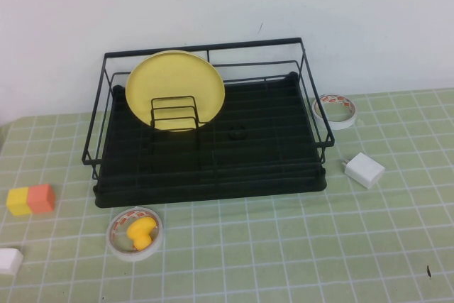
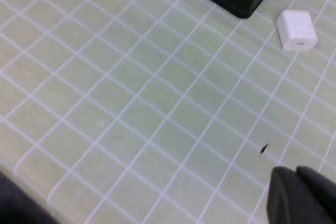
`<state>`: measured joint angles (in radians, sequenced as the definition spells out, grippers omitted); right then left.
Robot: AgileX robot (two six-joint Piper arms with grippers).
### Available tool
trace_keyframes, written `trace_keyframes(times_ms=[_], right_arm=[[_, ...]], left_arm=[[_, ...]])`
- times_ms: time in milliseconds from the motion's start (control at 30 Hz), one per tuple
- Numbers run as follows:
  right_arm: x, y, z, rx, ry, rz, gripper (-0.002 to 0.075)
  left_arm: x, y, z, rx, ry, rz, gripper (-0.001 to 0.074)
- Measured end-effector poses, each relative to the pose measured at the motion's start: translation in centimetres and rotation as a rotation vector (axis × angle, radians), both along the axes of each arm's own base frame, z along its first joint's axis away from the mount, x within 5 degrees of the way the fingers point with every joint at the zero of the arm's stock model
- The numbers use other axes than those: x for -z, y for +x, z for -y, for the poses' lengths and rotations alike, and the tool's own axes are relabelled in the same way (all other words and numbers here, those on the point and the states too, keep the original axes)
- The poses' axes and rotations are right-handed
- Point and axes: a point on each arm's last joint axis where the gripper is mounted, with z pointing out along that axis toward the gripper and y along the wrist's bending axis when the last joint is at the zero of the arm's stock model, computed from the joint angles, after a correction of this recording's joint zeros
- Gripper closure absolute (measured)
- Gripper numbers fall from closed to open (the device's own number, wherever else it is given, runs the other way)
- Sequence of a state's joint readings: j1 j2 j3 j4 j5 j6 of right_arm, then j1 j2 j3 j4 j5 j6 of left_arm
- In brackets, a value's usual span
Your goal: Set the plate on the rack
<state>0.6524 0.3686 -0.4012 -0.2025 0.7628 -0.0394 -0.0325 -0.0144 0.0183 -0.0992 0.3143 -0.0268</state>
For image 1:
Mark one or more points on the white tape roll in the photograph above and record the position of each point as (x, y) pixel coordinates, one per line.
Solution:
(340, 125)
(117, 246)

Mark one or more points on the yellow rubber duck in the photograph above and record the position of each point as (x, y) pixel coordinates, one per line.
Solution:
(142, 232)

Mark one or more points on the yellow round plate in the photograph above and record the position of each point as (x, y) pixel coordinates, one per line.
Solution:
(170, 79)

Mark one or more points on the yellow cube block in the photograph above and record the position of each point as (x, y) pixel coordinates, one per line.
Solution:
(19, 202)

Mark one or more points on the orange cube block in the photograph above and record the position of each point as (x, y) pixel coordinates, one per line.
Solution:
(42, 199)

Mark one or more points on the white charger plug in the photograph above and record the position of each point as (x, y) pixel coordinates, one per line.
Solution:
(365, 171)

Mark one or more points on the black plastic drip tray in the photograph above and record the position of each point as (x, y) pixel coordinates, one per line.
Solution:
(248, 189)

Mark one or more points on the white block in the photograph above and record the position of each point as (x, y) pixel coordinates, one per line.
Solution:
(9, 260)

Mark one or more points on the green checked tablecloth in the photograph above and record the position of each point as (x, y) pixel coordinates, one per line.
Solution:
(283, 253)

